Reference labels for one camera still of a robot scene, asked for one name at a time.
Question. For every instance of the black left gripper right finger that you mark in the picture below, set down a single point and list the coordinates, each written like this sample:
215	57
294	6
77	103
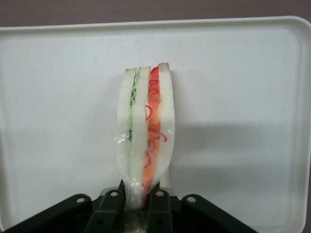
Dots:
159	213

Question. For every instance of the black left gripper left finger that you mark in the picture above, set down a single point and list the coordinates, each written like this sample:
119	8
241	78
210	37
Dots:
109	213

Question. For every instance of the triangle sandwich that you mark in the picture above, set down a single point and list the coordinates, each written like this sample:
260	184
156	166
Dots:
143	133

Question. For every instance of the cream plastic tray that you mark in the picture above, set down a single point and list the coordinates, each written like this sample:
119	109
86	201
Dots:
230	97

